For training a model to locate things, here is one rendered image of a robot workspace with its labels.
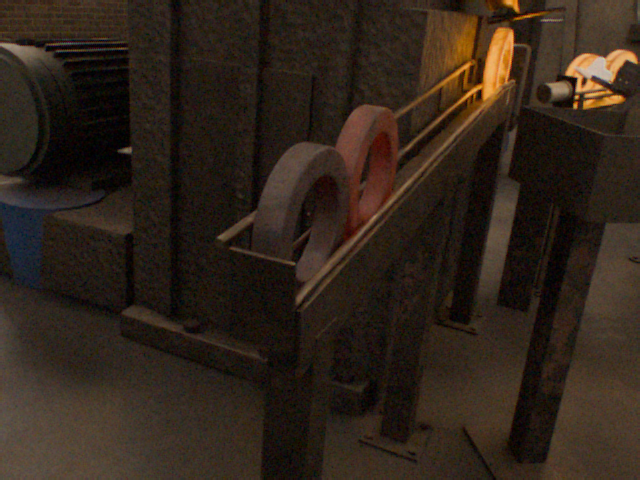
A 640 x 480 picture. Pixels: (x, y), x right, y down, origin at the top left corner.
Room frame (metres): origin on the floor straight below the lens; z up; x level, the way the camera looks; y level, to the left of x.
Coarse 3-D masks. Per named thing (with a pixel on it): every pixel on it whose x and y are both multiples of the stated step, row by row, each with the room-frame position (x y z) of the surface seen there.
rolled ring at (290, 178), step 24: (312, 144) 0.67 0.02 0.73; (288, 168) 0.61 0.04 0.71; (312, 168) 0.63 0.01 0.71; (336, 168) 0.69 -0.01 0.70; (264, 192) 0.60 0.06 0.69; (288, 192) 0.59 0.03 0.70; (336, 192) 0.70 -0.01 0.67; (264, 216) 0.58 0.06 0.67; (288, 216) 0.58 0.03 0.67; (336, 216) 0.71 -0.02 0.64; (264, 240) 0.58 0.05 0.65; (288, 240) 0.59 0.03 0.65; (312, 240) 0.71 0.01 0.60; (336, 240) 0.71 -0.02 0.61; (312, 264) 0.68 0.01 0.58
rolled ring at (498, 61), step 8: (496, 32) 1.63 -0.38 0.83; (504, 32) 1.62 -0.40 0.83; (496, 40) 1.60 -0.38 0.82; (504, 40) 1.60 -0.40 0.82; (512, 40) 1.70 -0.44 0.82; (496, 48) 1.59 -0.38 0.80; (504, 48) 1.60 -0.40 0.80; (488, 56) 1.59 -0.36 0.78; (496, 56) 1.58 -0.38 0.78; (504, 56) 1.71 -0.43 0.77; (488, 64) 1.58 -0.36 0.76; (496, 64) 1.57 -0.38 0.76; (504, 64) 1.71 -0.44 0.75; (488, 72) 1.58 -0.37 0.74; (496, 72) 1.57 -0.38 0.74; (504, 72) 1.71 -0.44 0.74; (488, 80) 1.58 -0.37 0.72; (496, 80) 1.58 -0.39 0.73; (504, 80) 1.70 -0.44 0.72; (488, 88) 1.59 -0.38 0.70
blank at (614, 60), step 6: (612, 54) 2.09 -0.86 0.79; (618, 54) 2.08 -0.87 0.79; (624, 54) 2.09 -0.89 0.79; (630, 54) 2.11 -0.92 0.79; (606, 60) 2.09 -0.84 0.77; (612, 60) 2.07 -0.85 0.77; (618, 60) 2.08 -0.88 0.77; (624, 60) 2.10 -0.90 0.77; (630, 60) 2.11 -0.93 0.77; (636, 60) 2.13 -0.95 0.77; (606, 66) 2.07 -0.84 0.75; (612, 66) 2.07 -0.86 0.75; (618, 66) 2.08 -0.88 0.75; (612, 72) 2.07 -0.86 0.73; (612, 78) 2.08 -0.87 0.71; (618, 96) 2.10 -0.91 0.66
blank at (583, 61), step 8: (584, 56) 2.01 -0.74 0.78; (592, 56) 2.01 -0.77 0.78; (576, 64) 1.99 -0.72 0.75; (584, 64) 2.00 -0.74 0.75; (568, 72) 2.00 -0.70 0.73; (576, 72) 1.98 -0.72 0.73; (576, 88) 1.99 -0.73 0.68; (584, 88) 2.05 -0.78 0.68; (592, 88) 2.03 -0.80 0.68; (576, 96) 2.00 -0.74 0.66; (576, 104) 2.00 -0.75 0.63; (584, 104) 2.02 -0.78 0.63
